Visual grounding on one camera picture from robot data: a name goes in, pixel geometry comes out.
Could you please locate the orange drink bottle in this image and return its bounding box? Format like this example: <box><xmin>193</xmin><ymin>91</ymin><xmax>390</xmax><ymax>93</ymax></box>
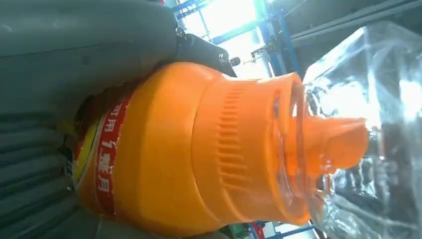
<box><xmin>71</xmin><ymin>21</ymin><xmax>422</xmax><ymax>239</ymax></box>

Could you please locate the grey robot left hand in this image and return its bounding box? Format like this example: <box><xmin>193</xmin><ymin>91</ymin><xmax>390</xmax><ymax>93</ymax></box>
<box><xmin>0</xmin><ymin>0</ymin><xmax>241</xmax><ymax>123</ymax></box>

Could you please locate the blue metal shelf frame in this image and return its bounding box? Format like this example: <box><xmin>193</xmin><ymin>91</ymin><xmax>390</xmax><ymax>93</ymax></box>
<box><xmin>247</xmin><ymin>222</ymin><xmax>319</xmax><ymax>239</ymax></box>
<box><xmin>171</xmin><ymin>0</ymin><xmax>301</xmax><ymax>77</ymax></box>

